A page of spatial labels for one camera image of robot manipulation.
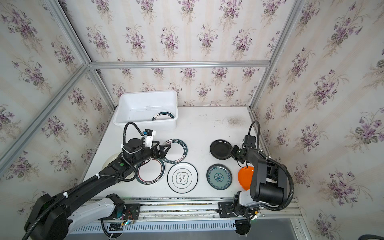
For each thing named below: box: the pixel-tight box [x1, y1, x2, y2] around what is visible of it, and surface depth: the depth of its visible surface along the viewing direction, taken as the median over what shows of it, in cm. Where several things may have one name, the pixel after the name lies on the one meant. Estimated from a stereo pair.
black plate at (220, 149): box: [209, 139, 233, 160], surface depth 97 cm
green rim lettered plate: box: [162, 138, 188, 164], surface depth 96 cm
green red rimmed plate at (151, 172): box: [136, 158, 166, 186], surface depth 86 cm
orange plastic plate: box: [238, 166, 255, 191], surface depth 85 cm
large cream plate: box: [101, 152, 121, 170], surface depth 92 cm
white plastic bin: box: [113, 90, 179, 132], surface depth 115 cm
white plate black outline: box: [167, 162, 199, 194], surface depth 86 cm
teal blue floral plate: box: [206, 163, 233, 191], surface depth 86 cm
